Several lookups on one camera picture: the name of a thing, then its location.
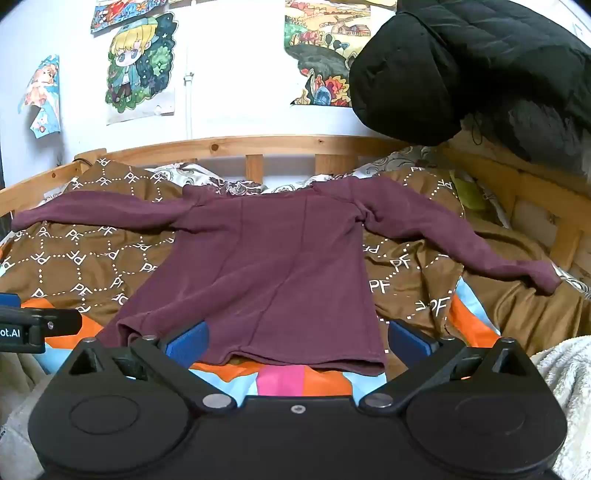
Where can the brown printed blanket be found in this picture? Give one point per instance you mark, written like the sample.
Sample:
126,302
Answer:
92,240

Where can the white floral bedsheet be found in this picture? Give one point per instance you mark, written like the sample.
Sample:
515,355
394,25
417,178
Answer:
207,177

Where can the white wall pipe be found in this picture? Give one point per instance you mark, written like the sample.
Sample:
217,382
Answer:
188,106

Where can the green cloth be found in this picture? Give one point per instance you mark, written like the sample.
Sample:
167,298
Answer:
468,194

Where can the cartoon figure wall poster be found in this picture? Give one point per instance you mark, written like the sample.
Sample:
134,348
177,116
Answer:
138,69

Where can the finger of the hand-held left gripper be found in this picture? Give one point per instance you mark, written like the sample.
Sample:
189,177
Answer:
60,321

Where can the colourful flower wall poster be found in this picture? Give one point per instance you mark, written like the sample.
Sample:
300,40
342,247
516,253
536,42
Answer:
120,14

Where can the maroon long-sleeve sweater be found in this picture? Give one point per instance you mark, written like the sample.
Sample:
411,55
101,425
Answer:
277,258

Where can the landscape painting wall poster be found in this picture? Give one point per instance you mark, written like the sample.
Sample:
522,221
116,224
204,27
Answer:
318,37

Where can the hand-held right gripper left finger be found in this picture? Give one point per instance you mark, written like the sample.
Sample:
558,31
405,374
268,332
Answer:
187,344

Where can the white fluffy blanket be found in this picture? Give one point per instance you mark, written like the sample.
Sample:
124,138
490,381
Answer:
568,369

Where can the beige fleece cloth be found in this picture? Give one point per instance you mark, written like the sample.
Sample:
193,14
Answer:
18,392

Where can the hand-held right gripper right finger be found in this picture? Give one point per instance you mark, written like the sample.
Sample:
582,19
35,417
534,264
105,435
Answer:
408,341

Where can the small curled wall poster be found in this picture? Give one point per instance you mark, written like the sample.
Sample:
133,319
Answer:
44,92

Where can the wooden bed frame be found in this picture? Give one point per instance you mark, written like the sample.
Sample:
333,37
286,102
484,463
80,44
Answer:
277,145

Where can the black puffer jacket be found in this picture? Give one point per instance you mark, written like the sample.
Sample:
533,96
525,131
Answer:
415,69

